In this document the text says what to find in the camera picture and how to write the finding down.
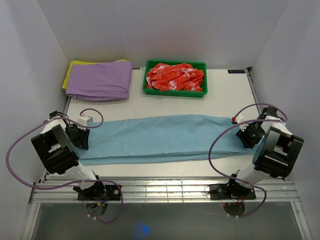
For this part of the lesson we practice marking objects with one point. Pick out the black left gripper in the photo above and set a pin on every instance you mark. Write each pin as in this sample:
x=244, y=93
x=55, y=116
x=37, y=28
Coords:
x=83, y=141

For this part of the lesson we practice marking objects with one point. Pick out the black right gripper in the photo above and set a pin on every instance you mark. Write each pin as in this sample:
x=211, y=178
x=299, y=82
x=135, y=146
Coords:
x=248, y=143

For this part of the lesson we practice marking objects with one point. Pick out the light blue trousers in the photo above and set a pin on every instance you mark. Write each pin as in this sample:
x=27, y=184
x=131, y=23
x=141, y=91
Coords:
x=161, y=139

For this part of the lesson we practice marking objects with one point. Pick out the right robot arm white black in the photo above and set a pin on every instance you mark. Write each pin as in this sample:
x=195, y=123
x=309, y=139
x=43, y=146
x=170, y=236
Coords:
x=275, y=156

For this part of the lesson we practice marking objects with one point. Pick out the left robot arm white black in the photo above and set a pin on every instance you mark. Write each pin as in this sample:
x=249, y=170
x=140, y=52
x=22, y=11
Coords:
x=56, y=147

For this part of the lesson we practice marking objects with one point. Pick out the folded yellow trousers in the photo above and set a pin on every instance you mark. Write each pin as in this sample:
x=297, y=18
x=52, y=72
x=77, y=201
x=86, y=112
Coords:
x=67, y=75

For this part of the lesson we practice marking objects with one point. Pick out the folded purple trousers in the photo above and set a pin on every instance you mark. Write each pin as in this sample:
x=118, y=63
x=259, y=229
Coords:
x=98, y=80

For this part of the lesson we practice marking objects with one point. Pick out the red white patterned trousers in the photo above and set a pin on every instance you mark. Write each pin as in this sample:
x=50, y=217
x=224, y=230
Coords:
x=180, y=77

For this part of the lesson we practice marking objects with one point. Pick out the dark label on table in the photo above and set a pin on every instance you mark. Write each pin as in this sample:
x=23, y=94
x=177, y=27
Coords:
x=236, y=71

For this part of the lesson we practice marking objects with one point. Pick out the green plastic bin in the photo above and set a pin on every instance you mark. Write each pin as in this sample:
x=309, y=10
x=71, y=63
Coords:
x=176, y=93

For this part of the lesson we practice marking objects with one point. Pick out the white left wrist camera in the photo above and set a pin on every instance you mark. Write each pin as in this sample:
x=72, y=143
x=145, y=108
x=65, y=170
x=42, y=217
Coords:
x=84, y=120

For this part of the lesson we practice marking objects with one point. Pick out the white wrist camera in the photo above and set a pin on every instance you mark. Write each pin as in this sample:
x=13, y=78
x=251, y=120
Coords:
x=84, y=120
x=240, y=118

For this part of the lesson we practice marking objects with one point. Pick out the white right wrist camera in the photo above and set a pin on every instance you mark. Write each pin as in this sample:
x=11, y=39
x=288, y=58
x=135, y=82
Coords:
x=240, y=118

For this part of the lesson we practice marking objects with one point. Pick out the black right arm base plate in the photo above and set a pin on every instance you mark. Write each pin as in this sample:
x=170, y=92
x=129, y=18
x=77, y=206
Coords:
x=224, y=191

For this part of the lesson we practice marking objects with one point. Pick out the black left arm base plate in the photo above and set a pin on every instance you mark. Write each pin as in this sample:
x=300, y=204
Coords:
x=112, y=193

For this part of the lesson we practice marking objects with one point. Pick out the aluminium table edge rail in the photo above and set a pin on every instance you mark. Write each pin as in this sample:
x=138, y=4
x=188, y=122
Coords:
x=147, y=191

